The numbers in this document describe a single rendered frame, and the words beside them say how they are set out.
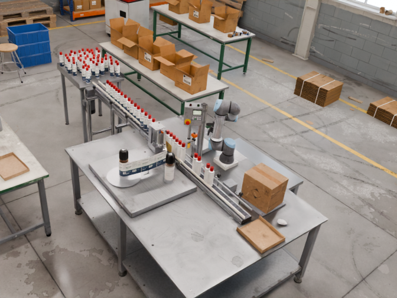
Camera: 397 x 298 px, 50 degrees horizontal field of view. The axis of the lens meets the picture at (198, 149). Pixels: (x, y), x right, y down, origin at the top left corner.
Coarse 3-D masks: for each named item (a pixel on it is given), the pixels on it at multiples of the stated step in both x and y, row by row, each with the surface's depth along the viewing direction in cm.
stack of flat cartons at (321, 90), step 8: (312, 72) 772; (304, 80) 738; (312, 80) 742; (320, 80) 745; (328, 80) 748; (336, 80) 751; (296, 88) 757; (304, 88) 744; (312, 88) 733; (320, 88) 722; (328, 88) 721; (336, 88) 733; (304, 96) 750; (312, 96) 738; (320, 96) 727; (328, 96) 724; (336, 96) 748; (320, 104) 731; (328, 104) 739
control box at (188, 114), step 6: (186, 102) 386; (192, 102) 387; (186, 108) 379; (192, 108) 380; (198, 108) 380; (186, 114) 383; (192, 114) 383; (186, 120) 386; (192, 120) 387; (198, 120) 387
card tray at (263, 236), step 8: (248, 224) 354; (256, 224) 355; (264, 224) 355; (240, 232) 343; (248, 232) 346; (256, 232) 347; (264, 232) 347; (272, 232) 348; (280, 232) 344; (248, 240) 338; (256, 240) 339; (264, 240) 340; (272, 240) 341; (280, 240) 337; (256, 248) 332; (264, 248) 333
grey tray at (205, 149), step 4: (204, 136) 453; (188, 140) 443; (196, 140) 450; (204, 140) 451; (208, 140) 450; (196, 144) 444; (204, 144) 445; (208, 144) 445; (204, 148) 439; (208, 148) 434; (204, 152) 433
